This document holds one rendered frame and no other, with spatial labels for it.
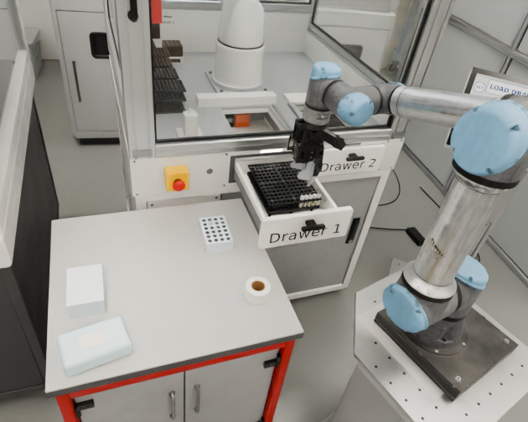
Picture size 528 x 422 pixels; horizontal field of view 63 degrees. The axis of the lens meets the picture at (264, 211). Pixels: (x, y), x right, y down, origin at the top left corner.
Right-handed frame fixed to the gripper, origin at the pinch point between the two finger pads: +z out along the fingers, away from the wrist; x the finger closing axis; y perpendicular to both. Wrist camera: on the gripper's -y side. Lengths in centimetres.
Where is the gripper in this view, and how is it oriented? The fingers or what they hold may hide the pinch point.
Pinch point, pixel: (308, 178)
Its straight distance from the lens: 130.9
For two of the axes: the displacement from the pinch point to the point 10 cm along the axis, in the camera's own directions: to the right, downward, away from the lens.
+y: -9.4, 1.1, -3.2
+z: -1.3, 7.6, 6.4
